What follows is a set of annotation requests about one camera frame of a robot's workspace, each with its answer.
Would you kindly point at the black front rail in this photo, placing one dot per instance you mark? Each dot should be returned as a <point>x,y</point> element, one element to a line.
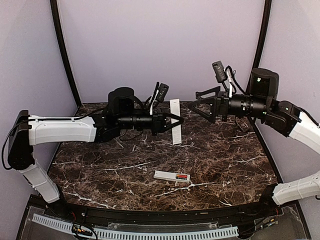
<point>245,216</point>

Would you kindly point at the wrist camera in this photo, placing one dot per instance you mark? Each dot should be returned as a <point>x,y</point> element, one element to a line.
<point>219,71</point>
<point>161,92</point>

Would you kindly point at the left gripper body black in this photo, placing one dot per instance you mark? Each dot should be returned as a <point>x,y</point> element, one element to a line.
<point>158,118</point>

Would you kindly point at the grey slotted cable duct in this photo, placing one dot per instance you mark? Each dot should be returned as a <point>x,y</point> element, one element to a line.
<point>108,234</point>

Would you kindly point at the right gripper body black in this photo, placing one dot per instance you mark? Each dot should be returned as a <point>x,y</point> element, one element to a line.
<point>222,108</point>

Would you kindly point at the white remote control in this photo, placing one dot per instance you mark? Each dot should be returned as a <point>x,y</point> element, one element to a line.
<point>170,176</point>

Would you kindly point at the red battery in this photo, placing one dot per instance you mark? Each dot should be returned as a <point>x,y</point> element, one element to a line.
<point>181,176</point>

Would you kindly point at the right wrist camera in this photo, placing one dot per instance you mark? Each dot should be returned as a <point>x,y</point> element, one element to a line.
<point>219,71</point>

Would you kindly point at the black frame post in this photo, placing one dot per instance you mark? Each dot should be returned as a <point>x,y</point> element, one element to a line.
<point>262,33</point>
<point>63,51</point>

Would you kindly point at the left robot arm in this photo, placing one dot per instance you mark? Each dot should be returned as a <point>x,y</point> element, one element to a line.
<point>124,111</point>

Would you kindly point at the right black frame post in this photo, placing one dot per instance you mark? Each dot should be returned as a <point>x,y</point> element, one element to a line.
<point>262,33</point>

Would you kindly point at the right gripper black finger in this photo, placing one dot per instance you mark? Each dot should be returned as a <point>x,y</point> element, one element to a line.
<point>210,92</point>
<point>204,108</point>

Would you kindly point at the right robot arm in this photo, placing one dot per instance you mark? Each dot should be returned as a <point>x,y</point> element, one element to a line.
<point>259,102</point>

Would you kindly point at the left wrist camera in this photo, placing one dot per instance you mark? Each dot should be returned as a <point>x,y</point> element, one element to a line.
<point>161,92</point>

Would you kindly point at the left black frame post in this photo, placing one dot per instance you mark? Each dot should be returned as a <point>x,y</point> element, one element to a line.
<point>63,51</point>

